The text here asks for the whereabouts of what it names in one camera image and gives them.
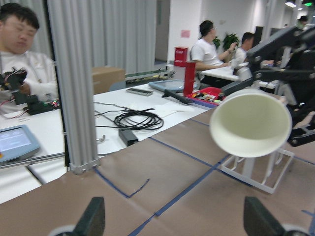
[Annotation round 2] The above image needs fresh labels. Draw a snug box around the cardboard box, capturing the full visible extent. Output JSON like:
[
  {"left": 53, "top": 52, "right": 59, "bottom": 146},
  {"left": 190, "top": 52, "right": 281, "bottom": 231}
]
[{"left": 92, "top": 66, "right": 126, "bottom": 94}]

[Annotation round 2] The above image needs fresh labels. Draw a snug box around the white ikea cup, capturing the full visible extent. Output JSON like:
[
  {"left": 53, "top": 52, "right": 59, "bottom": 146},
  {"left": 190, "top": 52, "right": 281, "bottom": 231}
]
[{"left": 209, "top": 88, "right": 292, "bottom": 158}]

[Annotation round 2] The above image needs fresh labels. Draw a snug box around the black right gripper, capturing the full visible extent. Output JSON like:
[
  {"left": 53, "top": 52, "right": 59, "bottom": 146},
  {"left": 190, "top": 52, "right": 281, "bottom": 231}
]
[{"left": 221, "top": 27, "right": 315, "bottom": 147}]

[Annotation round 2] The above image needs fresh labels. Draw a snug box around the coiled black cable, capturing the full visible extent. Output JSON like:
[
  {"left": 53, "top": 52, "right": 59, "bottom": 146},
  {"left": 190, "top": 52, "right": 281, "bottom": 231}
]
[{"left": 94, "top": 108, "right": 165, "bottom": 131}]

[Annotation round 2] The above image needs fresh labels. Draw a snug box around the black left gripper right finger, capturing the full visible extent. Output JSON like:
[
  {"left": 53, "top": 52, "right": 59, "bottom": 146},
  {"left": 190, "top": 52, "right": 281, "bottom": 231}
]
[{"left": 243, "top": 197, "right": 293, "bottom": 236}]

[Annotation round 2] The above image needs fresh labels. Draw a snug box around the black power adapter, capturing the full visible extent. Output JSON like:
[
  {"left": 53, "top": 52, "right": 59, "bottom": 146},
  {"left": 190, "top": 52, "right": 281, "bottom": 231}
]
[{"left": 118, "top": 128, "right": 138, "bottom": 147}]

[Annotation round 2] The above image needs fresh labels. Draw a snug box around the seated operator in white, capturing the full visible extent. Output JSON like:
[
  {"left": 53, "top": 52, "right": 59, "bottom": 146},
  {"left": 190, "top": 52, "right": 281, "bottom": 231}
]
[{"left": 0, "top": 3, "right": 59, "bottom": 101}]

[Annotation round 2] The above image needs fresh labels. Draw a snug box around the aluminium frame post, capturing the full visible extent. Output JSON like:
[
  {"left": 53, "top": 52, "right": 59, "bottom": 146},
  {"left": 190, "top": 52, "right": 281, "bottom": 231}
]
[{"left": 47, "top": 0, "right": 100, "bottom": 175}]

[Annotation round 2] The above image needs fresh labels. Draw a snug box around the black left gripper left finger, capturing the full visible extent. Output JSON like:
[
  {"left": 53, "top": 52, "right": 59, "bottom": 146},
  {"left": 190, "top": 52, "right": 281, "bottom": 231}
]
[{"left": 73, "top": 197, "right": 105, "bottom": 236}]

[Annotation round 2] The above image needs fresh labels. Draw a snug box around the red parts tray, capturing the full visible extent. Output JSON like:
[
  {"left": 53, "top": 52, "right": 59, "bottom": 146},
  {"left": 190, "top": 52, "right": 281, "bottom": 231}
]
[{"left": 186, "top": 87, "right": 225, "bottom": 107}]

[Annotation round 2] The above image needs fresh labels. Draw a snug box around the white wire cup rack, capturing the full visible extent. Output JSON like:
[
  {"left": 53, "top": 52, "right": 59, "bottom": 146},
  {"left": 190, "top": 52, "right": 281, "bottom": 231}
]
[{"left": 220, "top": 148, "right": 295, "bottom": 194}]

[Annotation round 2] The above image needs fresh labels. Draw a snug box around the blue teach pendant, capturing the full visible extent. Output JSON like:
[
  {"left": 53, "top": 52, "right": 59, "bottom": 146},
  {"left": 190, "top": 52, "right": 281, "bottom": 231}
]
[{"left": 0, "top": 125, "right": 40, "bottom": 163}]

